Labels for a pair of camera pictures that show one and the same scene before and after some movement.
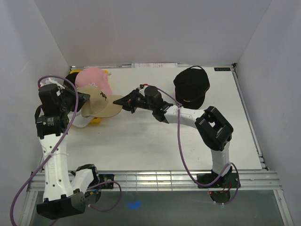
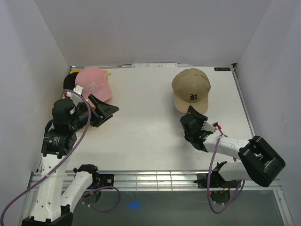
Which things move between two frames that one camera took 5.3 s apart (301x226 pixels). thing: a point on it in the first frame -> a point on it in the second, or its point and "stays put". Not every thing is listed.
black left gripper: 83,98 -> 99,108
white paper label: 154,65 stays put
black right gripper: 129,100 -> 195,114
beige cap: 100,104 -> 191,88
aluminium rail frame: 177,181 stays put
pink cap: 96,77 stays put
